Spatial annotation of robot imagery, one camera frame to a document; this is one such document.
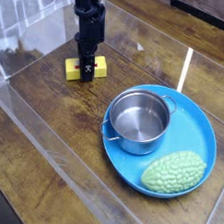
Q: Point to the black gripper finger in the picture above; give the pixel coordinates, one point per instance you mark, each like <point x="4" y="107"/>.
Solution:
<point x="87" y="67"/>

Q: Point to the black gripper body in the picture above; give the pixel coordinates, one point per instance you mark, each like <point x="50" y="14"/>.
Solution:
<point x="91" y="30"/>

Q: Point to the yellow brick with label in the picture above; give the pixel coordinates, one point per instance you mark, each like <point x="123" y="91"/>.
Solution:
<point x="72" y="68"/>

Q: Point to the small steel pot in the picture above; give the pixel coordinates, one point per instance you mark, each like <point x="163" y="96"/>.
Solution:
<point x="138" y="119"/>

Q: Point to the green bitter gourd toy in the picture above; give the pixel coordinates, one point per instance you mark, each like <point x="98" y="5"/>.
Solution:
<point x="174" y="173"/>

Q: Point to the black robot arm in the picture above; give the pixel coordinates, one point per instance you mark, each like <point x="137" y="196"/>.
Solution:
<point x="85" y="4"/>

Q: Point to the blue round tray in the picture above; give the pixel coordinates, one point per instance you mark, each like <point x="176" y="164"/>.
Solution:
<point x="189" y="130"/>

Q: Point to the dark baseboard strip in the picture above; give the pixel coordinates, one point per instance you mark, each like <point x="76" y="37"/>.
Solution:
<point x="210" y="11"/>

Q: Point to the clear acrylic enclosure wall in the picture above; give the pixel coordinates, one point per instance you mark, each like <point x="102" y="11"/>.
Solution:
<point x="54" y="168"/>

